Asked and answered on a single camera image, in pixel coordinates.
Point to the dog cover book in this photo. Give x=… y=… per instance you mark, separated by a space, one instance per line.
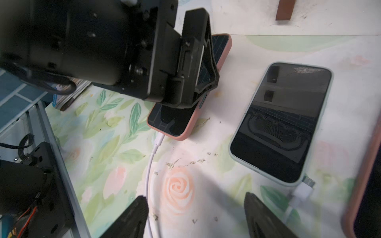
x=63 y=101

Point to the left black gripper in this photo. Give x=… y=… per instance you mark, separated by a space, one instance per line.
x=136 y=51

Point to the white three-drawer organizer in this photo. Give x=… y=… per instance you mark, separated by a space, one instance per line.
x=288 y=18

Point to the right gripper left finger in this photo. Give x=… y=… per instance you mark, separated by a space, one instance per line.
x=131 y=223

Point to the pink case phone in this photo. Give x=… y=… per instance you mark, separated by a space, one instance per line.
x=362 y=217
x=178 y=121

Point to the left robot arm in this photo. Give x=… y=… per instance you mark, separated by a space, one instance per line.
x=46 y=42

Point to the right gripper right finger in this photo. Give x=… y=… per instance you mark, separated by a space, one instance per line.
x=262 y=223

